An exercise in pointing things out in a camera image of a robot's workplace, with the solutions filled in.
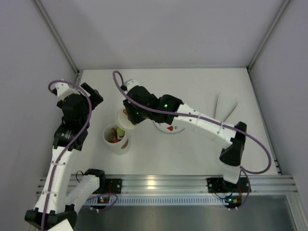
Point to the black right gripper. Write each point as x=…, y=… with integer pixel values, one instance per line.
x=130, y=112

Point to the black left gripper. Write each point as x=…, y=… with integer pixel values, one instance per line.
x=94, y=94

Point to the white container lid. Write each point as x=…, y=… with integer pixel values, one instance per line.
x=122, y=120

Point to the sushi roll with red centre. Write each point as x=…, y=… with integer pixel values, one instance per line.
x=119, y=137

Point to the brown chicken drumstick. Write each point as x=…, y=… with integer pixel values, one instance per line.
x=114, y=134

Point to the metal tongs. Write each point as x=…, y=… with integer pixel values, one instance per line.
x=216, y=106

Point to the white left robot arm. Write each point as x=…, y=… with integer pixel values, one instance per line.
x=55, y=204

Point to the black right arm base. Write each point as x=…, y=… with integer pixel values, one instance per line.
x=219, y=185

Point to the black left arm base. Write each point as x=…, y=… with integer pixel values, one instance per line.
x=112, y=185

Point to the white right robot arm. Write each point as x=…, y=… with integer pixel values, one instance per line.
x=168, y=110

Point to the white cylindrical lunch container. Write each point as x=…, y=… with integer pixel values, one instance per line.
x=117, y=139

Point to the blue rimmed white plate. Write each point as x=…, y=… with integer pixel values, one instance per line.
x=168, y=129

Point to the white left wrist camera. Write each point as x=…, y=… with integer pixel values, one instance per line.
x=62, y=90

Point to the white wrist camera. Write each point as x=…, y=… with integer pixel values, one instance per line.
x=62, y=90
x=130, y=84

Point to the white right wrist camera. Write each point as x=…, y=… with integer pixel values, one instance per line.
x=130, y=84

